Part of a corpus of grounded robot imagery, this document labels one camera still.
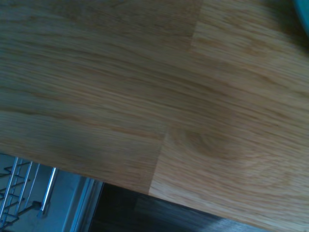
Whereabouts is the teal round plate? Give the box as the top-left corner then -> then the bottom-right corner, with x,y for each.
292,0 -> 309,26

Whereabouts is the brushed metal cabinet handle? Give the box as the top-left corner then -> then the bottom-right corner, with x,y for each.
40,167 -> 58,216

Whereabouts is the wire dishwasher rack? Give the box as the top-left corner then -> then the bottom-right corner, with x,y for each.
0,156 -> 42,227

